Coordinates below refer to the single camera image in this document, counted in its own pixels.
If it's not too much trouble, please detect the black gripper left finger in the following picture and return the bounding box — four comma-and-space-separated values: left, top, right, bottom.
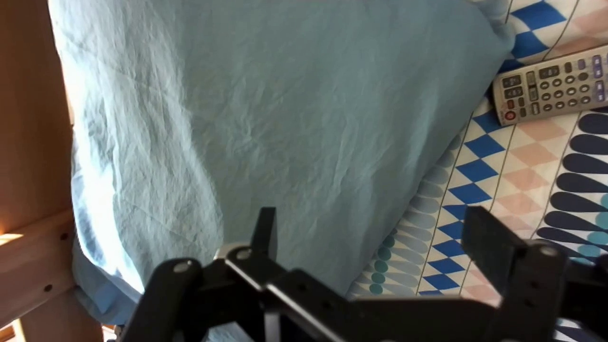
120, 204, 289, 342

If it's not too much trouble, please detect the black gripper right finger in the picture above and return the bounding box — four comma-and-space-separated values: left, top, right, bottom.
462, 204, 570, 342

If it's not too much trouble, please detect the light blue bed sheet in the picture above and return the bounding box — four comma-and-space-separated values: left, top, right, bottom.
46, 0, 519, 324

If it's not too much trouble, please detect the blue patterned bedspread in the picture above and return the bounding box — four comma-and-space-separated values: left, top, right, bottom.
348, 0, 608, 342

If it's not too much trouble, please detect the grey remote control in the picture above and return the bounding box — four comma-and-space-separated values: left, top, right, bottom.
492, 43, 608, 126

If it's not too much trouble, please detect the wooden bunk bed frame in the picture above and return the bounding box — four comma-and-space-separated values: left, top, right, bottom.
0, 0, 106, 342

